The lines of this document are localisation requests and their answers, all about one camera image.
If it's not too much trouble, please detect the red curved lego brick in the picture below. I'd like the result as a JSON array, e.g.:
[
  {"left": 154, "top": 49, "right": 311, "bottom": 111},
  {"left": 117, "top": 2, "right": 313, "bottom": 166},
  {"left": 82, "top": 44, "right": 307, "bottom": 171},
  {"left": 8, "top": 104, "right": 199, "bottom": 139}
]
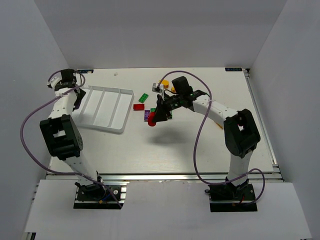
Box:
[{"left": 147, "top": 111, "right": 157, "bottom": 127}]

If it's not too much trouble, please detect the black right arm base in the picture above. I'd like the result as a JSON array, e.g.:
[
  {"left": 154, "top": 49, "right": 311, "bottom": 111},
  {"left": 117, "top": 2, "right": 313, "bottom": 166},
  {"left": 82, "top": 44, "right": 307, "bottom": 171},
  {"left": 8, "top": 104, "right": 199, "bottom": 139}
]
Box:
[{"left": 204, "top": 184, "right": 258, "bottom": 213}]

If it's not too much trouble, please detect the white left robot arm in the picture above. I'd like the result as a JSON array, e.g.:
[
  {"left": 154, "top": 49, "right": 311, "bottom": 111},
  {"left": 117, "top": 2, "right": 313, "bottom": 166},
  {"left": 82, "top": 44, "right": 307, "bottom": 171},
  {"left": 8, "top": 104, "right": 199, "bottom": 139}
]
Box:
[{"left": 39, "top": 68, "right": 99, "bottom": 187}]

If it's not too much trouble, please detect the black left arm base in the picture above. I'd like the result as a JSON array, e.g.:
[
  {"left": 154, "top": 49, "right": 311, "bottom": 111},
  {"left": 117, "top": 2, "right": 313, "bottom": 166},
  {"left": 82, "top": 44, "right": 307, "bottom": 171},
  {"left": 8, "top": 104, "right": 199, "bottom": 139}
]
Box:
[{"left": 73, "top": 182, "right": 124, "bottom": 210}]

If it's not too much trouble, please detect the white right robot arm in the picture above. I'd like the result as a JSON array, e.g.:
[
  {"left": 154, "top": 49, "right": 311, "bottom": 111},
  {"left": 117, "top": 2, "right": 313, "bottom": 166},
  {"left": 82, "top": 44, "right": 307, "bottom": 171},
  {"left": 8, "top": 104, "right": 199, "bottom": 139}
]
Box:
[{"left": 147, "top": 76, "right": 261, "bottom": 188}]

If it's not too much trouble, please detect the purple flat lego brick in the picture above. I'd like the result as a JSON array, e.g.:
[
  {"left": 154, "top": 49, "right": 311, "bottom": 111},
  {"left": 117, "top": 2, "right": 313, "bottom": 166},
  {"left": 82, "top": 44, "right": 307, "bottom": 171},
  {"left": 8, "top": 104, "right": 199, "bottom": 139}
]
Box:
[{"left": 143, "top": 109, "right": 151, "bottom": 122}]

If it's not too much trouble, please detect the yellow rounded lego brick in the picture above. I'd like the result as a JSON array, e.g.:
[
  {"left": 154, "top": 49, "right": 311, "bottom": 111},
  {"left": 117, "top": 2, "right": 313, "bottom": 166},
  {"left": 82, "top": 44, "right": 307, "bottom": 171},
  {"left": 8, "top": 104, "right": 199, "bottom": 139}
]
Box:
[{"left": 161, "top": 79, "right": 170, "bottom": 89}]

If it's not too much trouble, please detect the green flat lego plate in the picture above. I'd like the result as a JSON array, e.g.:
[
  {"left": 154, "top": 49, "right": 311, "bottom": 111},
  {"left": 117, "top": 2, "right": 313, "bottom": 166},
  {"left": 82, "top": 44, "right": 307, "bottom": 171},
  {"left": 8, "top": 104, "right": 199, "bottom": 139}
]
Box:
[{"left": 138, "top": 93, "right": 149, "bottom": 104}]

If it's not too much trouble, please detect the white divided sorting tray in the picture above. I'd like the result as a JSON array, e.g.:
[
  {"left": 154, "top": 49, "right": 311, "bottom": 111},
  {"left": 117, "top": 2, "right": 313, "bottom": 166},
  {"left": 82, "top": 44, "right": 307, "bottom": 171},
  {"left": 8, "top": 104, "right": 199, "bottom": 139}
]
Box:
[{"left": 72, "top": 85, "right": 134, "bottom": 134}]

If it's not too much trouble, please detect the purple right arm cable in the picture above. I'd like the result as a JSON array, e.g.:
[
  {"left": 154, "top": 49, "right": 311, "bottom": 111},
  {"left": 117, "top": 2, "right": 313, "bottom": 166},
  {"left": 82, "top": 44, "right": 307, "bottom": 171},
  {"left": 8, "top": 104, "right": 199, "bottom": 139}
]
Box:
[{"left": 153, "top": 70, "right": 266, "bottom": 206}]

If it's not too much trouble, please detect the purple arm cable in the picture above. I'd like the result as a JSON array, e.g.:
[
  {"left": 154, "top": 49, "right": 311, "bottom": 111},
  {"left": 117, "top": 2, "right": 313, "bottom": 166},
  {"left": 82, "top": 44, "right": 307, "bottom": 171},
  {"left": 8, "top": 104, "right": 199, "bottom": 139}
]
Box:
[
  {"left": 153, "top": 70, "right": 266, "bottom": 206},
  {"left": 20, "top": 69, "right": 123, "bottom": 209}
]

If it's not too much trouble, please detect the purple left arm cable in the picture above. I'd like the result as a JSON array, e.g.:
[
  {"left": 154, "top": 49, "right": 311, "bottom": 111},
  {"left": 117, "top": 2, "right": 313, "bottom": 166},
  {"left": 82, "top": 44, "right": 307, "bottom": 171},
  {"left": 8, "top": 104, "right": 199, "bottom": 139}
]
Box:
[{"left": 20, "top": 69, "right": 123, "bottom": 209}]

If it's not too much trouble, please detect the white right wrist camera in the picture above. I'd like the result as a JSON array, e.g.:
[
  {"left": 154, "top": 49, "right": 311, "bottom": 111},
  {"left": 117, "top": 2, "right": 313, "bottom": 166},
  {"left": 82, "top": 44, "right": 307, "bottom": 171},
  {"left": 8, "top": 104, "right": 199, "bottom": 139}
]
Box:
[{"left": 152, "top": 82, "right": 165, "bottom": 98}]

